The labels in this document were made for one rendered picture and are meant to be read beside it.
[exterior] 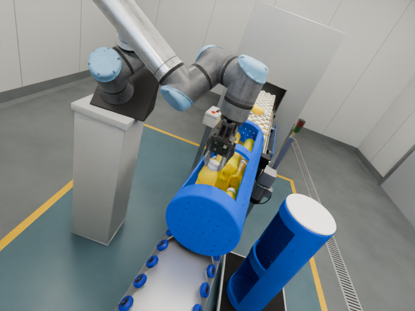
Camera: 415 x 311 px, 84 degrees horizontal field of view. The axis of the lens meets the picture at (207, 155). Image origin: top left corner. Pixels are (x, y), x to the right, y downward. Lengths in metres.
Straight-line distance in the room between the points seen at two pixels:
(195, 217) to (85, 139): 0.90
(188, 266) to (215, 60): 0.72
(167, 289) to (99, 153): 0.90
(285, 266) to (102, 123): 1.27
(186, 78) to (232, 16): 5.01
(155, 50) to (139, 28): 0.07
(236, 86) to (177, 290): 0.69
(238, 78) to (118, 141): 0.91
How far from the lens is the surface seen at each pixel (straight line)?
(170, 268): 0.94
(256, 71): 0.64
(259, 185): 1.89
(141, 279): 0.84
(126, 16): 0.71
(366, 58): 6.13
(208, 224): 0.84
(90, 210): 1.86
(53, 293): 1.93
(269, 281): 1.56
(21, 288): 1.98
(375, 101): 6.45
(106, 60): 1.22
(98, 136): 1.44
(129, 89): 1.39
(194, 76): 0.67
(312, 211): 1.38
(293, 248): 1.34
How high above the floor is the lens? 1.72
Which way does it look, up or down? 31 degrees down
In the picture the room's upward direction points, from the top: 21 degrees clockwise
